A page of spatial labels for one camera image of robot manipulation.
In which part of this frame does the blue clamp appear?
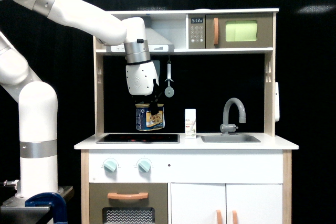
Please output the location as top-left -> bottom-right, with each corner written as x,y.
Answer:
25,193 -> 68,224

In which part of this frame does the orange oven handle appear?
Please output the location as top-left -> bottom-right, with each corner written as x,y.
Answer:
107,193 -> 149,200

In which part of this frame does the grey toy faucet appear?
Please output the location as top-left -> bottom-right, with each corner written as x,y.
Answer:
220,98 -> 247,136

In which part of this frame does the wooden toy kitchen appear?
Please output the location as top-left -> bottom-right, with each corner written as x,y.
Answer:
75,8 -> 298,223

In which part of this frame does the left orange cabinet handle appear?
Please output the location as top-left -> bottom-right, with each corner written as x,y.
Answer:
216,210 -> 223,224

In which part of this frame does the grey toy sink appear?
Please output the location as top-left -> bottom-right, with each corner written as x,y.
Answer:
201,135 -> 260,143

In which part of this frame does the white range hood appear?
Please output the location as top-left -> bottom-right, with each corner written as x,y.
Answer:
121,16 -> 175,52

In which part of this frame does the toy cleaver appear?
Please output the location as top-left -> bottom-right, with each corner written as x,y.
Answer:
152,60 -> 161,79

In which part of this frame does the right orange cabinet handle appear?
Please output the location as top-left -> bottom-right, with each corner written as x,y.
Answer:
232,210 -> 238,224

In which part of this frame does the left teal stove knob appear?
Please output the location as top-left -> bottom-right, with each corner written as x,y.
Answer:
103,158 -> 119,173

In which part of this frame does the white milk carton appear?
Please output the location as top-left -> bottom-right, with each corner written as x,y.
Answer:
185,109 -> 197,139

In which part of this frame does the toy oven door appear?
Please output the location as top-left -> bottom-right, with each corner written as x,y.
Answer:
89,183 -> 169,223

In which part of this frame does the teal stove knob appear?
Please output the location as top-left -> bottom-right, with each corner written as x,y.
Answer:
136,158 -> 152,173
103,158 -> 119,173

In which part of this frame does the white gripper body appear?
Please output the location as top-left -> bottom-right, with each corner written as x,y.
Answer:
125,61 -> 159,95

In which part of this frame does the white cabinet door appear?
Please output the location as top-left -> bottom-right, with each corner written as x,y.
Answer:
171,183 -> 226,223
226,184 -> 282,223

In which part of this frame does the right white cabinet door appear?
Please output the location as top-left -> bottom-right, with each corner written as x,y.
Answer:
226,184 -> 282,223

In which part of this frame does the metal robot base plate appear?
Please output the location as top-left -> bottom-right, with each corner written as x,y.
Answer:
1,180 -> 74,223

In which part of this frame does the right teal stove knob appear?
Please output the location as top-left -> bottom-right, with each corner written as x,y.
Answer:
136,158 -> 152,173

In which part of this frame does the blue canned spam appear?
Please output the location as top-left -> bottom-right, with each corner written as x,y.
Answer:
135,103 -> 165,131

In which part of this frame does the orange cabinet handle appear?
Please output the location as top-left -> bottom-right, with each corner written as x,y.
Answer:
232,210 -> 238,224
216,210 -> 223,224

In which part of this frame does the black toy stovetop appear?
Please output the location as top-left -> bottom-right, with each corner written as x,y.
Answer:
96,133 -> 180,144

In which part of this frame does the left white cabinet door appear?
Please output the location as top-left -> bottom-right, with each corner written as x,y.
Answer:
171,183 -> 226,223

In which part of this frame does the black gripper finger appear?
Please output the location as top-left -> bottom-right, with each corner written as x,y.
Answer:
150,79 -> 160,115
131,95 -> 139,104

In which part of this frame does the orange microwave handle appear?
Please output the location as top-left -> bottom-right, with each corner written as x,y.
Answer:
214,18 -> 219,45

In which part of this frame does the toy microwave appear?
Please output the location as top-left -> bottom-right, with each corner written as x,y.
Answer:
188,13 -> 273,49

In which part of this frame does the toy pizza cutter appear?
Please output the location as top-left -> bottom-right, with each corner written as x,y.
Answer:
164,61 -> 174,98

